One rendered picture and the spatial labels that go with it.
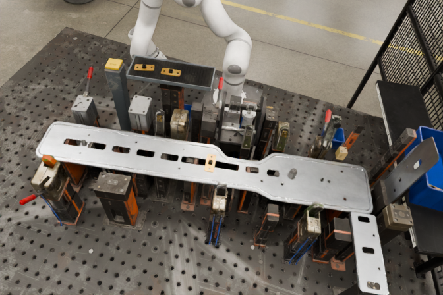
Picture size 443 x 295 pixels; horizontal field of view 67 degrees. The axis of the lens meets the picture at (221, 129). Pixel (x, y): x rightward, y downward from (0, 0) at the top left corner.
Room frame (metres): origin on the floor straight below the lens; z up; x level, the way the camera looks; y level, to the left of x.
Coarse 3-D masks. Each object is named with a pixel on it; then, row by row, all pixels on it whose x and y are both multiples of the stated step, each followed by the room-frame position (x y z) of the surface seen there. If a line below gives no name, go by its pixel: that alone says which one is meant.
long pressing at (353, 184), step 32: (64, 128) 0.81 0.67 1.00; (96, 128) 0.83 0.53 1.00; (64, 160) 0.66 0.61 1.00; (96, 160) 0.67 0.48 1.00; (128, 160) 0.69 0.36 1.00; (160, 160) 0.72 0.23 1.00; (224, 160) 0.76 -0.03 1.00; (288, 160) 0.80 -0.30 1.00; (320, 160) 0.82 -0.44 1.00; (256, 192) 0.64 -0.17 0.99; (288, 192) 0.65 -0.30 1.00; (320, 192) 0.67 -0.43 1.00; (352, 192) 0.69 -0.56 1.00
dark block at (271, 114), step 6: (270, 108) 0.98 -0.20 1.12; (270, 114) 0.94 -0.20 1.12; (276, 114) 0.95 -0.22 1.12; (264, 120) 0.93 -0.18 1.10; (270, 120) 0.91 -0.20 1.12; (276, 120) 0.92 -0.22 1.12; (264, 126) 0.91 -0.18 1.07; (270, 126) 0.91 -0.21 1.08; (264, 132) 0.92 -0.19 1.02; (270, 132) 0.92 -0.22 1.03; (264, 138) 0.92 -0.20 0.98; (258, 144) 0.92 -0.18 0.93; (264, 144) 0.92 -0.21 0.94; (258, 150) 0.92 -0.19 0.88; (264, 150) 0.92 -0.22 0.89; (258, 156) 0.92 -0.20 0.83
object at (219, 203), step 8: (216, 200) 0.55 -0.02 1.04; (224, 200) 0.56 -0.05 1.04; (216, 208) 0.52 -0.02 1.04; (224, 208) 0.52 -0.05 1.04; (216, 216) 0.52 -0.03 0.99; (208, 224) 0.59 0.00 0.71; (216, 224) 0.52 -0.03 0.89; (208, 232) 0.52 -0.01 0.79; (216, 232) 0.52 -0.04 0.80; (208, 240) 0.52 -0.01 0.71; (216, 240) 0.51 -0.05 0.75
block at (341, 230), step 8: (328, 224) 0.57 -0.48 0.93; (336, 224) 0.55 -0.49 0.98; (344, 224) 0.56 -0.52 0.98; (328, 232) 0.54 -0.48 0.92; (336, 232) 0.52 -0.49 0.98; (344, 232) 0.52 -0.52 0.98; (320, 240) 0.55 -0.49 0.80; (328, 240) 0.51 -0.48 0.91; (336, 240) 0.49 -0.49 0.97; (344, 240) 0.49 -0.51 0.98; (312, 248) 0.55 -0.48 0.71; (320, 248) 0.52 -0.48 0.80; (328, 248) 0.50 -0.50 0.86; (336, 248) 0.49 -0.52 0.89; (312, 256) 0.51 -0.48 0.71; (320, 256) 0.50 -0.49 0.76; (328, 256) 0.50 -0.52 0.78; (320, 264) 0.49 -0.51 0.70
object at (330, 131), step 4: (332, 116) 0.89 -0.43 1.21; (336, 116) 0.90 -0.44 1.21; (340, 116) 0.90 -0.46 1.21; (332, 120) 0.88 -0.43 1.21; (336, 120) 0.88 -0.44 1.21; (340, 120) 0.88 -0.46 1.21; (328, 124) 0.89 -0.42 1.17; (332, 124) 0.88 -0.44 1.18; (336, 124) 0.85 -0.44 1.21; (340, 124) 0.86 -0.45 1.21; (328, 128) 0.87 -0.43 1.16; (332, 128) 0.88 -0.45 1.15; (336, 128) 0.87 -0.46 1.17; (324, 132) 0.88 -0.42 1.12; (328, 132) 0.88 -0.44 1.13; (332, 132) 0.88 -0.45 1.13; (324, 136) 0.87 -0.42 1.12; (328, 136) 0.87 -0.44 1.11; (332, 136) 0.87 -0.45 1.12; (324, 140) 0.86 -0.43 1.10; (328, 140) 0.87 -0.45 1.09; (328, 144) 0.86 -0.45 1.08; (320, 148) 0.85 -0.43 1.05
